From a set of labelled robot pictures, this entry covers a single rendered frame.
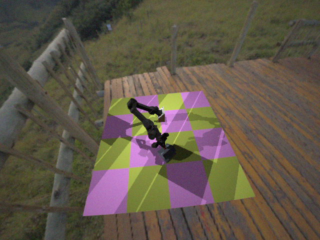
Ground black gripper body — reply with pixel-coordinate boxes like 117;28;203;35
151;132;164;148

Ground grey sloped panel with hole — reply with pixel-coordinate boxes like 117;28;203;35
157;143;177;163

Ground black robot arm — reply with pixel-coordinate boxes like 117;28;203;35
127;98;167;142

